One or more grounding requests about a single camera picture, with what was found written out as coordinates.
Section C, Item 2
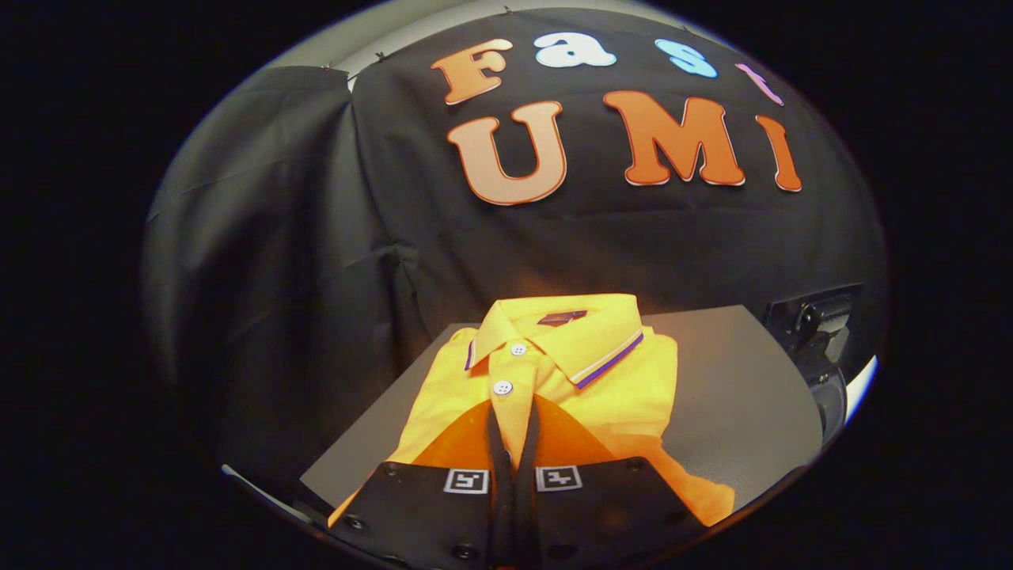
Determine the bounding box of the orange polo shirt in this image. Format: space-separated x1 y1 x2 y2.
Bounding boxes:
328 293 737 527

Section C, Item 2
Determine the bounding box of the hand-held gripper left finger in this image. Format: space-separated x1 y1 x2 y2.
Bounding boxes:
328 398 515 570

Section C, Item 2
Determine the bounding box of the white flat panel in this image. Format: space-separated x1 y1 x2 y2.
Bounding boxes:
843 355 879 428

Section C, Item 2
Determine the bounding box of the black backdrop cloth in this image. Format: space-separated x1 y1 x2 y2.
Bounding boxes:
142 8 887 492

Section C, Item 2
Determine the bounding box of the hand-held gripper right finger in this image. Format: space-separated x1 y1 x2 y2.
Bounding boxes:
514 396 709 570

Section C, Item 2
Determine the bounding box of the grey side table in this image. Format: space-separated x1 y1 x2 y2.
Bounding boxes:
299 305 824 511

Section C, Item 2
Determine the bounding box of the dark glass washing machine lid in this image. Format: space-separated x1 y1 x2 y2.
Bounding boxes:
764 283 865 357

